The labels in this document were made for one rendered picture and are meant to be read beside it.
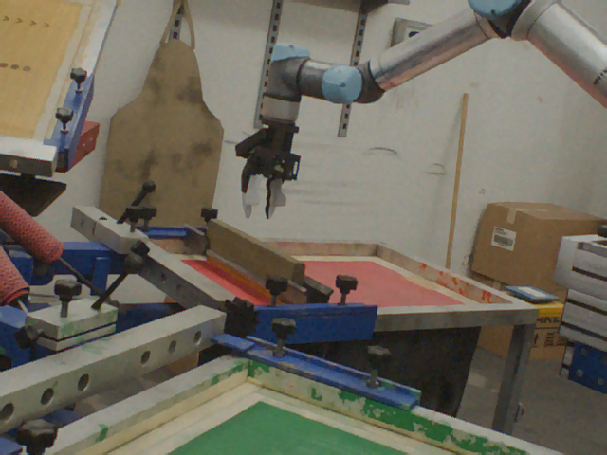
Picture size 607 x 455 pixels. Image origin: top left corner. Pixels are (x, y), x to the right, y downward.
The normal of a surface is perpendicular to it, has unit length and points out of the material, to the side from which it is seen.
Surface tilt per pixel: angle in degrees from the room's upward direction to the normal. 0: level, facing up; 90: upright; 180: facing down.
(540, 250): 90
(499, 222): 89
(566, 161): 90
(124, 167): 89
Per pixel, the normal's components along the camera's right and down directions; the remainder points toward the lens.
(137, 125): 0.54, 0.20
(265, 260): -0.82, -0.03
